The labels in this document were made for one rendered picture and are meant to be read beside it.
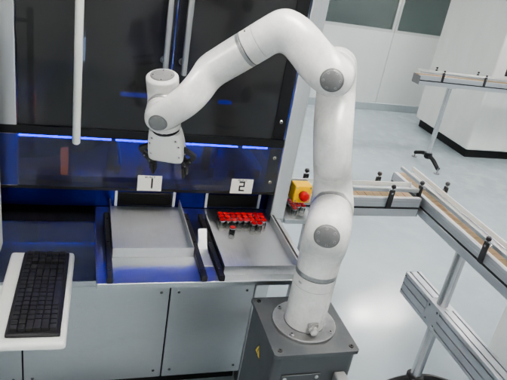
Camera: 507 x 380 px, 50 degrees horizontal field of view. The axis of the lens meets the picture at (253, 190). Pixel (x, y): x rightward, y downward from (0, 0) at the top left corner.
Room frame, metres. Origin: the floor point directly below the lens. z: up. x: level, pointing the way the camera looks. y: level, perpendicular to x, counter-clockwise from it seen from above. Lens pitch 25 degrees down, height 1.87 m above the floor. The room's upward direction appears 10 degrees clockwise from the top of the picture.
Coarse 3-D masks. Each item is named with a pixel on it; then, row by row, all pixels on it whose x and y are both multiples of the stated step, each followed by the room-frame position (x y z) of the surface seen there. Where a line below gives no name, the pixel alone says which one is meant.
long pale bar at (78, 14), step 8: (80, 0) 1.58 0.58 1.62; (80, 8) 1.58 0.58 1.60; (80, 16) 1.58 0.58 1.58; (80, 24) 1.58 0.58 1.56; (80, 32) 1.58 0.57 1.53; (80, 40) 1.58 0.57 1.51; (80, 48) 1.58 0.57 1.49; (80, 56) 1.58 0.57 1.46; (80, 64) 1.58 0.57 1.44; (80, 72) 1.58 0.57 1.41; (80, 80) 1.59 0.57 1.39; (80, 88) 1.59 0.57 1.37; (80, 96) 1.59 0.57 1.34; (80, 104) 1.59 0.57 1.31; (72, 112) 1.58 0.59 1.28; (80, 112) 1.59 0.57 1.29; (72, 120) 1.58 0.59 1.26; (80, 120) 1.59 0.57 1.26; (72, 128) 1.58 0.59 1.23; (80, 128) 1.59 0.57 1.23; (72, 136) 1.58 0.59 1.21; (80, 136) 1.59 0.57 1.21
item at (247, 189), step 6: (234, 180) 1.83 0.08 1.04; (240, 180) 1.84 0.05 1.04; (246, 180) 1.85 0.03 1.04; (252, 180) 1.86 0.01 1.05; (234, 186) 1.83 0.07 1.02; (246, 186) 1.85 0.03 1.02; (252, 186) 1.86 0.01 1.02; (234, 192) 1.84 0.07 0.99; (240, 192) 1.84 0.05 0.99; (246, 192) 1.85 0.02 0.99
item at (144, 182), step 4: (140, 176) 1.72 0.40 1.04; (144, 176) 1.72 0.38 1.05; (148, 176) 1.73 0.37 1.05; (152, 176) 1.73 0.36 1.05; (156, 176) 1.74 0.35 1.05; (160, 176) 1.74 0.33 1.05; (140, 180) 1.72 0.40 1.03; (144, 180) 1.72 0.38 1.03; (148, 180) 1.73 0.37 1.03; (156, 180) 1.74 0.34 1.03; (160, 180) 1.74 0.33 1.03; (140, 184) 1.72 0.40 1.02; (144, 184) 1.72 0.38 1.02; (148, 184) 1.73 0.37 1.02; (152, 184) 1.73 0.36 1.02; (156, 184) 1.74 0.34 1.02; (160, 184) 1.74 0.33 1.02; (140, 188) 1.72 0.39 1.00; (144, 188) 1.72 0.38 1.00; (148, 188) 1.73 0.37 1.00; (152, 188) 1.73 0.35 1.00; (156, 188) 1.74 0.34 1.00; (160, 188) 1.74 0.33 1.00
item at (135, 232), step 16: (112, 208) 1.75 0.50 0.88; (128, 208) 1.77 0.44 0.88; (144, 208) 1.79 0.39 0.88; (160, 208) 1.81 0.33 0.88; (176, 208) 1.84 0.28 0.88; (112, 224) 1.64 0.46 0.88; (128, 224) 1.66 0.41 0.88; (144, 224) 1.68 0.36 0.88; (160, 224) 1.70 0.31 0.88; (176, 224) 1.72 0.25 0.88; (112, 240) 1.49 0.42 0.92; (128, 240) 1.56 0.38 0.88; (144, 240) 1.57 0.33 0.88; (160, 240) 1.59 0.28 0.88; (176, 240) 1.61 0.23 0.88; (112, 256) 1.44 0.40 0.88; (128, 256) 1.46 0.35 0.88; (144, 256) 1.48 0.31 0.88; (160, 256) 1.49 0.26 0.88; (176, 256) 1.51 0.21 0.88; (192, 256) 1.53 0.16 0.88
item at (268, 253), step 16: (208, 224) 1.71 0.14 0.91; (272, 224) 1.82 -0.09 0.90; (224, 240) 1.67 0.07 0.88; (240, 240) 1.69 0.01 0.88; (256, 240) 1.71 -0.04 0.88; (272, 240) 1.73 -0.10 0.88; (224, 256) 1.56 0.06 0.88; (240, 256) 1.58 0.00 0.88; (256, 256) 1.60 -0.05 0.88; (272, 256) 1.62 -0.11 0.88; (288, 256) 1.63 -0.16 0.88; (224, 272) 1.45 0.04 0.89; (240, 272) 1.47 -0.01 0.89; (256, 272) 1.49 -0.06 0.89; (272, 272) 1.51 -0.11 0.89; (288, 272) 1.53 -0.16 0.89
